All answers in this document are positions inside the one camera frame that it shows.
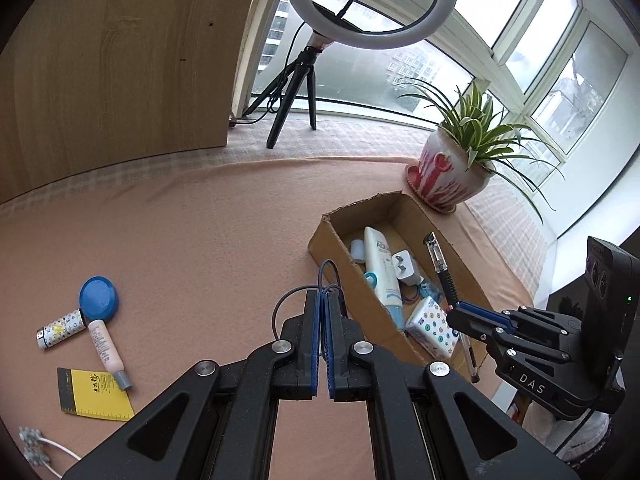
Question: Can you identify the black tripod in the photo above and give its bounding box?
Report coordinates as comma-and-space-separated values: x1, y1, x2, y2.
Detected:
243, 45, 321, 150

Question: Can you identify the red pot saucer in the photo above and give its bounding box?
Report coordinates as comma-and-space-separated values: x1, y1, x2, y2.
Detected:
405, 164, 458, 216

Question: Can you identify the star-print tissue pack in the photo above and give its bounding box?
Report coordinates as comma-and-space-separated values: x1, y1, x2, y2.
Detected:
404, 296, 460, 360

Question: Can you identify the white ring light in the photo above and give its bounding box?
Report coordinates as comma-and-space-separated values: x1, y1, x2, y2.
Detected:
284, 0, 456, 51

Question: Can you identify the dark hair tie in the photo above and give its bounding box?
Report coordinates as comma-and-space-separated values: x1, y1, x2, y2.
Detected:
272, 259, 351, 343

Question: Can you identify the white charger plug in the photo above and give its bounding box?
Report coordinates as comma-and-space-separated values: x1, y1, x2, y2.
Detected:
391, 250, 423, 286

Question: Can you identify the spider plant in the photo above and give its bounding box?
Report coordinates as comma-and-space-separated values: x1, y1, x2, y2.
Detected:
395, 79, 566, 226

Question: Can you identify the white cable with connectors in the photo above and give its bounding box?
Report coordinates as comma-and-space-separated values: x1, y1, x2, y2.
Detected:
19, 426, 83, 463

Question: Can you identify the yellow card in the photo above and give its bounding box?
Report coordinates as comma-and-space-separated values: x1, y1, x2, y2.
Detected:
56, 367, 136, 421

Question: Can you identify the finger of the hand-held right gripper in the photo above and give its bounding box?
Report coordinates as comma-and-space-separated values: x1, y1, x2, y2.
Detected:
447, 310, 571, 363
457, 301, 583, 341

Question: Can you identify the red and white flower pot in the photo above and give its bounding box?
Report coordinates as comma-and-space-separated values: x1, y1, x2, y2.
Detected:
417, 127, 493, 211

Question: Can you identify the grey fuzzy cloth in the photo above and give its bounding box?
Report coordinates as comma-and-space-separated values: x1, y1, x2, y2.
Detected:
542, 407, 612, 463

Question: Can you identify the white bottle with blue cap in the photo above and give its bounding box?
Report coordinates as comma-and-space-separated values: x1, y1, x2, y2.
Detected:
363, 226, 405, 331

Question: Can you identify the patterned lighter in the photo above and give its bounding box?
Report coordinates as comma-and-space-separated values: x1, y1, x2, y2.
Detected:
36, 308, 86, 351

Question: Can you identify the black pen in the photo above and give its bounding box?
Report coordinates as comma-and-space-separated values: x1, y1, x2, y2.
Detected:
424, 231, 481, 383

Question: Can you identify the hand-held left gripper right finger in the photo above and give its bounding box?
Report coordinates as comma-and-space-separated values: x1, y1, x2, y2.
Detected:
324, 287, 576, 480

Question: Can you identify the black cable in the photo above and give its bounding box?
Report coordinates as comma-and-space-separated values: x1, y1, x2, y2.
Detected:
229, 20, 306, 128

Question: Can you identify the wooden cabinet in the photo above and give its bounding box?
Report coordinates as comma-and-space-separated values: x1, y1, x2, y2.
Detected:
0, 0, 266, 206

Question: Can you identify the pink tube with grey cap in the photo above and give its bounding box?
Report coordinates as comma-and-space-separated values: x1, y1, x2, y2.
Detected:
87, 319, 135, 392

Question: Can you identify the blue round container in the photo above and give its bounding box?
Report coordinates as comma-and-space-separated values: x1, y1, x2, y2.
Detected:
79, 276, 121, 323

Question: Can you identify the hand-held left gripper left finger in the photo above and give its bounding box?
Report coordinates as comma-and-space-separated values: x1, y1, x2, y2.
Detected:
62, 287, 323, 480

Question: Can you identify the checked cloth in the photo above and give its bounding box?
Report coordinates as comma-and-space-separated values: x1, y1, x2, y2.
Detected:
0, 117, 556, 306

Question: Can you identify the cardboard box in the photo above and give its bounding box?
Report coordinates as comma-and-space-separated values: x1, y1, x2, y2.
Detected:
306, 190, 490, 368

